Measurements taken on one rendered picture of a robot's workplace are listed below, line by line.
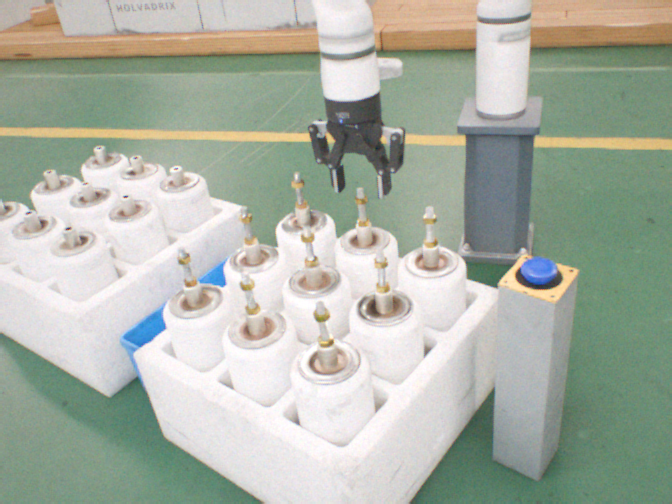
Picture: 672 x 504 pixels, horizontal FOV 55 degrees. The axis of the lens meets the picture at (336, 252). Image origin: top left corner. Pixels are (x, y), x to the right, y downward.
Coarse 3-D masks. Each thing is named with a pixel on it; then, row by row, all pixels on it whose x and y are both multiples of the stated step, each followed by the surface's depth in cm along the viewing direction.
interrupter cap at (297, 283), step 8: (296, 272) 93; (304, 272) 93; (328, 272) 92; (336, 272) 92; (288, 280) 91; (296, 280) 91; (304, 280) 92; (328, 280) 91; (336, 280) 90; (296, 288) 90; (304, 288) 90; (312, 288) 90; (320, 288) 89; (328, 288) 89; (336, 288) 89; (304, 296) 88; (312, 296) 88; (320, 296) 88
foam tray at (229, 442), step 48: (480, 288) 97; (432, 336) 89; (480, 336) 93; (192, 384) 87; (384, 384) 83; (432, 384) 84; (480, 384) 99; (192, 432) 94; (240, 432) 84; (288, 432) 78; (384, 432) 76; (432, 432) 88; (240, 480) 92; (288, 480) 82; (336, 480) 74; (384, 480) 80
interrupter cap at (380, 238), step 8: (352, 232) 100; (376, 232) 100; (384, 232) 99; (344, 240) 99; (352, 240) 99; (376, 240) 98; (384, 240) 98; (344, 248) 97; (352, 248) 97; (360, 248) 96; (368, 248) 96; (376, 248) 96; (384, 248) 96
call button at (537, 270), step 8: (528, 264) 76; (536, 264) 75; (544, 264) 75; (552, 264) 75; (528, 272) 74; (536, 272) 74; (544, 272) 74; (552, 272) 74; (528, 280) 75; (536, 280) 74; (544, 280) 74
